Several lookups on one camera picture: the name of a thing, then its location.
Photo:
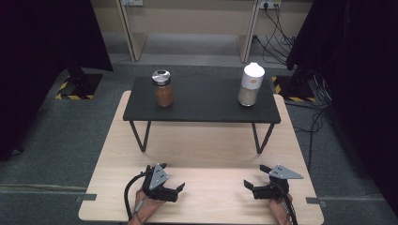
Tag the brown spice jar silver lid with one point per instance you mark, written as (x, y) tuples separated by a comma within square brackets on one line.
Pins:
[(163, 90)]

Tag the person's left hand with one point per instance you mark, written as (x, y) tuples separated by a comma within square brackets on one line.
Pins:
[(145, 206)]

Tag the person's right hand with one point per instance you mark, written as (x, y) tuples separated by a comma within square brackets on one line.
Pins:
[(278, 209)]

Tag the black shelf with metal legs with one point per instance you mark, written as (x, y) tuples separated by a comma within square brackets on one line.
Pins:
[(200, 106)]

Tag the black stand base hazard tape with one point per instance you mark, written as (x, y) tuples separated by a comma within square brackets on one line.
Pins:
[(294, 89), (82, 85)]

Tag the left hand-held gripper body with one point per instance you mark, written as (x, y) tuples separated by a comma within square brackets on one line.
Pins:
[(158, 181)]

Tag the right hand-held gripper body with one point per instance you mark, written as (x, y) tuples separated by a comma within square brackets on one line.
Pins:
[(280, 179)]

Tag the beige wooden partition panel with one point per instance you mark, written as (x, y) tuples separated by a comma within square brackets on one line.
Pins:
[(134, 37), (247, 40)]

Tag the black curtain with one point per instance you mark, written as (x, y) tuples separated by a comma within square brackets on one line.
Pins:
[(40, 62), (359, 78)]

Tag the grey floor tape piece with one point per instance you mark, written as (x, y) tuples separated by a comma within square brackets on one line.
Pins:
[(86, 197), (316, 201)]

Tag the white wall outlet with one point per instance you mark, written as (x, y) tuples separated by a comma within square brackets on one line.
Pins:
[(134, 2), (270, 3)]

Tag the clear jar white lid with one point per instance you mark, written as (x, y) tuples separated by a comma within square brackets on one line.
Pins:
[(250, 84)]

